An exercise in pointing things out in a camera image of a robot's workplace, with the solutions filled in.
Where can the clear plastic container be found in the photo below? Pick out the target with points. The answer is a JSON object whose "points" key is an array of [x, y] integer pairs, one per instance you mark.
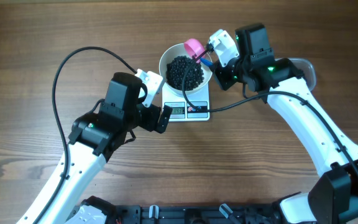
{"points": [[308, 70]]}

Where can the white digital kitchen scale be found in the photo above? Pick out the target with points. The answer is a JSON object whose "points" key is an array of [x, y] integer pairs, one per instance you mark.
{"points": [[181, 110]]}

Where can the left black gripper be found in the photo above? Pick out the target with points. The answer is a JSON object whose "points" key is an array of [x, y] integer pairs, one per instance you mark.
{"points": [[154, 112]]}

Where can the white round bowl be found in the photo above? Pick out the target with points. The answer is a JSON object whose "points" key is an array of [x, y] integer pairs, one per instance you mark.
{"points": [[169, 55]]}

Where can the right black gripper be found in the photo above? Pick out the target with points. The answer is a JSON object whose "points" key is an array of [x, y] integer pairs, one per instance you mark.
{"points": [[219, 70]]}

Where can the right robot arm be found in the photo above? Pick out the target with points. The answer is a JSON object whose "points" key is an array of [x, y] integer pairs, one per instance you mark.
{"points": [[248, 58]]}

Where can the pink scoop blue handle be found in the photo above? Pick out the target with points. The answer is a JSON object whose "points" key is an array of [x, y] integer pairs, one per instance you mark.
{"points": [[194, 49]]}

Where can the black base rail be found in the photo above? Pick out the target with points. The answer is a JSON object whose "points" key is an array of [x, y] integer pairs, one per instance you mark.
{"points": [[97, 210]]}

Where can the black beans in bowl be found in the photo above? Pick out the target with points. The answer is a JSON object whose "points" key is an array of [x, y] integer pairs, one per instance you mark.
{"points": [[176, 71]]}

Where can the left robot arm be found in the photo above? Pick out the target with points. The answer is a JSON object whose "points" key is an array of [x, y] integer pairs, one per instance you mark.
{"points": [[93, 139]]}

